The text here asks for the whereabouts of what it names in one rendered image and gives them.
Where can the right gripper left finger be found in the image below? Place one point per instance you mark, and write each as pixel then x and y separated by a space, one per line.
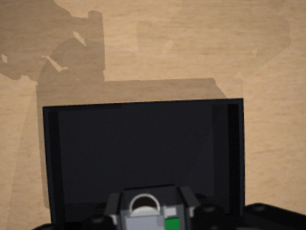
pixel 101 217

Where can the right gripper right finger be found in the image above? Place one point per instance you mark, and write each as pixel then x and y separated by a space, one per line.
pixel 256 216

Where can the black parts tray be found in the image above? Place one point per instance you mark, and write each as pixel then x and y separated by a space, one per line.
pixel 97 149

